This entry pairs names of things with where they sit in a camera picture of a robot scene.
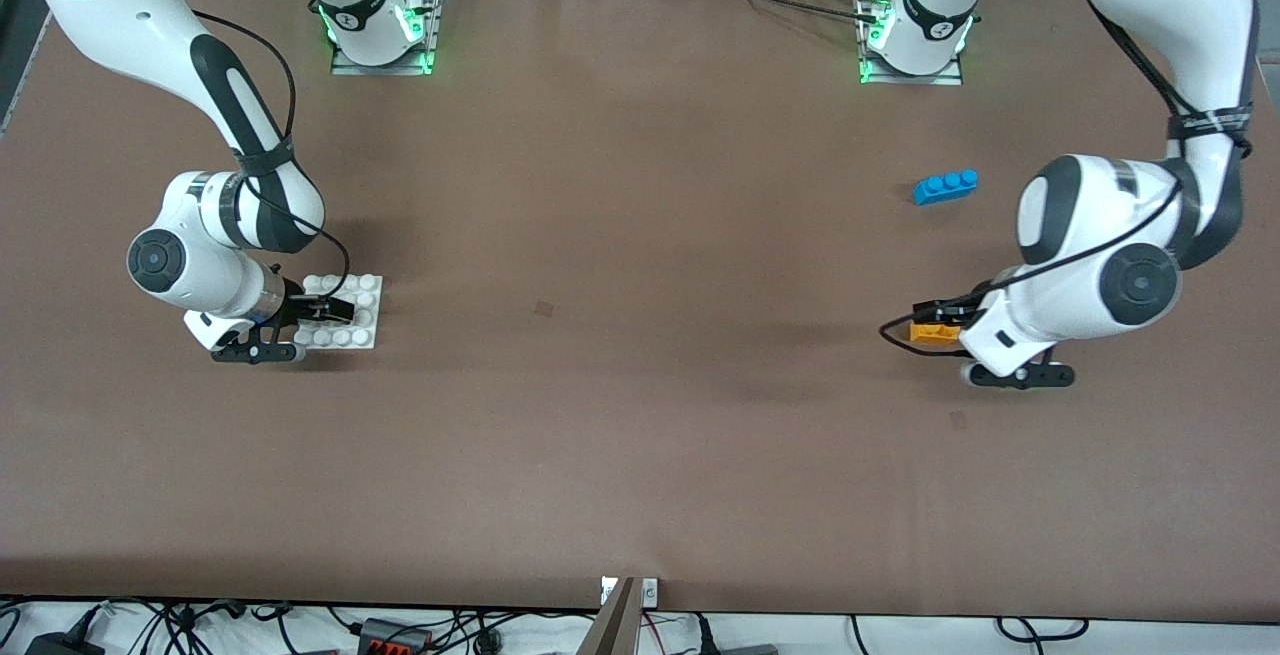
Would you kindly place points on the white metal bracket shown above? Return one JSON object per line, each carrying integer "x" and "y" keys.
{"x": 607, "y": 590}
{"x": 650, "y": 592}

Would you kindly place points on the brown wooden beam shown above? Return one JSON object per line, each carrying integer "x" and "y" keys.
{"x": 615, "y": 630}

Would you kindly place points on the white studded base plate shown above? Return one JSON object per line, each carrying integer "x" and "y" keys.
{"x": 365, "y": 315}

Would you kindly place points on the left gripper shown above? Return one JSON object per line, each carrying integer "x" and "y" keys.
{"x": 958, "y": 312}

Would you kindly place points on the blue toy block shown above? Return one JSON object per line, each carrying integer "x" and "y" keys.
{"x": 945, "y": 188}

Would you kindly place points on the yellow toy block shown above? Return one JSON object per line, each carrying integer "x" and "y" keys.
{"x": 930, "y": 334}

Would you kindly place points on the orange black connector box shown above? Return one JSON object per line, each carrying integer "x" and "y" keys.
{"x": 390, "y": 640}

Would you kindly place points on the black power adapter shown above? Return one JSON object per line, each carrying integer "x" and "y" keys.
{"x": 60, "y": 647}

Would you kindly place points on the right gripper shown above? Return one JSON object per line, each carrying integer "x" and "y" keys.
{"x": 296, "y": 303}

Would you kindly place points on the grey power adapter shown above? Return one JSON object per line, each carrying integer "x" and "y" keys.
{"x": 750, "y": 650}

